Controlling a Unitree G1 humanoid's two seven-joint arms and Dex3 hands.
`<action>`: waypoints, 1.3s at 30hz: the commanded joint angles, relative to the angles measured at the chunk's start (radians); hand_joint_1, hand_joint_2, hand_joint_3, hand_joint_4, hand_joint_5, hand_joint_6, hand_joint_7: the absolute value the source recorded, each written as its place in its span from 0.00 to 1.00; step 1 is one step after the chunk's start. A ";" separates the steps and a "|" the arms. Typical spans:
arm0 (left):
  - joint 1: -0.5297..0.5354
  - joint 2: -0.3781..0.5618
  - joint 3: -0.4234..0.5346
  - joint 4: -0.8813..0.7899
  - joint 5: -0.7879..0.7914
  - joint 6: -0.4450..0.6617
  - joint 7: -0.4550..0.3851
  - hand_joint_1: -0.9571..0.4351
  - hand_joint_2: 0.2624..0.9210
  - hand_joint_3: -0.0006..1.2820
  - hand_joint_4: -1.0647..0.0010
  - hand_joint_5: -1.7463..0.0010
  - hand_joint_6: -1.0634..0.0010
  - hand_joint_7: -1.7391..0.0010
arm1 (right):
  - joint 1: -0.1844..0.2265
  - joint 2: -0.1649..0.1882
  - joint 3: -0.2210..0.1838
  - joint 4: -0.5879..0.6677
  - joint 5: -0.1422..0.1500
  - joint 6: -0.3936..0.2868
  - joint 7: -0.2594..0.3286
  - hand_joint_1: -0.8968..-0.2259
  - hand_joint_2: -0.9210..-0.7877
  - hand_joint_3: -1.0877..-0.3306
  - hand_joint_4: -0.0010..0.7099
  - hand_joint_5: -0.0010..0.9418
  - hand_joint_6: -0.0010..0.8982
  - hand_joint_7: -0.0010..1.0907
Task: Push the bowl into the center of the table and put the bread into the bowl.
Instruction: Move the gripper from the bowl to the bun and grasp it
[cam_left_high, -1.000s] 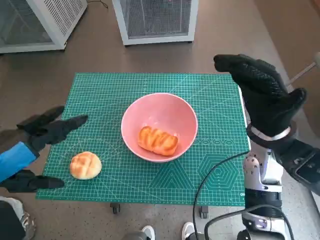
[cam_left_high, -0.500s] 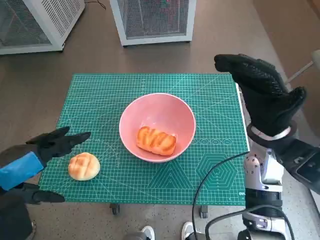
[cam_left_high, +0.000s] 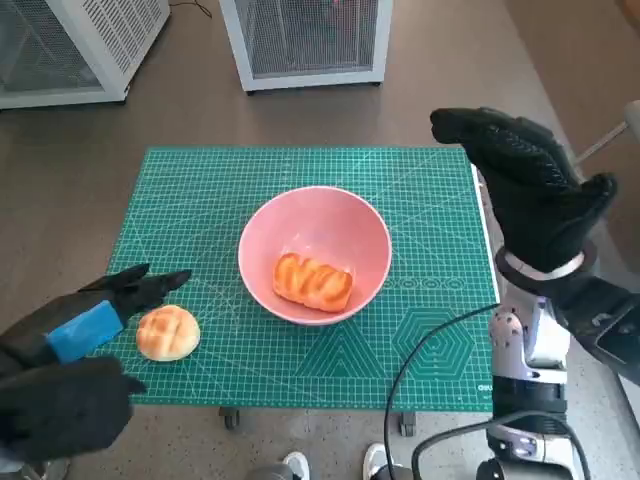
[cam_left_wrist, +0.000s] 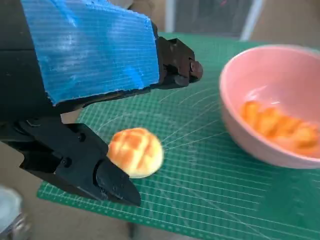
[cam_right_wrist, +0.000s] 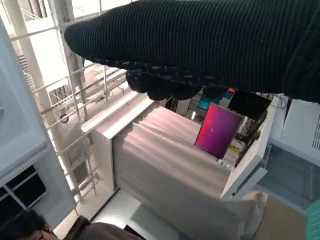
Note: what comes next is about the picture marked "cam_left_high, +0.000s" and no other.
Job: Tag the white mesh front cabinet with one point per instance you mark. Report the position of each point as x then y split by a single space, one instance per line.
305 35

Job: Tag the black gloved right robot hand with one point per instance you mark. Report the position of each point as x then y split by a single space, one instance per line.
535 200

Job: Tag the person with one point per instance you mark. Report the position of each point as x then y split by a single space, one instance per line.
10 457

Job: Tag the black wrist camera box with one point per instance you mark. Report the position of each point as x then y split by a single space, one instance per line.
60 405
610 325

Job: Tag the table caster wheel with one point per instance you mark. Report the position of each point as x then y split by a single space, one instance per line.
407 425
230 419

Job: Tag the white shoe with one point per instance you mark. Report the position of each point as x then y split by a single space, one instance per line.
297 465
377 457

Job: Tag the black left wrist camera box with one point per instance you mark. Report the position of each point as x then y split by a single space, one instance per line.
60 405

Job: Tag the green cutting mat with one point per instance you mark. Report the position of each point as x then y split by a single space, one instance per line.
250 170

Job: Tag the pink bowl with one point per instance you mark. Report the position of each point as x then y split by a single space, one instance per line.
320 225

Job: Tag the white cabinet with vent slats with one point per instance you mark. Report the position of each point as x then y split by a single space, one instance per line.
120 45

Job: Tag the long striped toy bread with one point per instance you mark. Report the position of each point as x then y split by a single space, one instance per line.
312 282

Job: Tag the round toy bread bun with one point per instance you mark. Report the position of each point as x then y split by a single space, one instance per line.
167 332

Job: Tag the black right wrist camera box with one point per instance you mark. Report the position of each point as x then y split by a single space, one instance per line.
610 325

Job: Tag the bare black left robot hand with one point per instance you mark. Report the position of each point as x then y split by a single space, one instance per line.
85 327

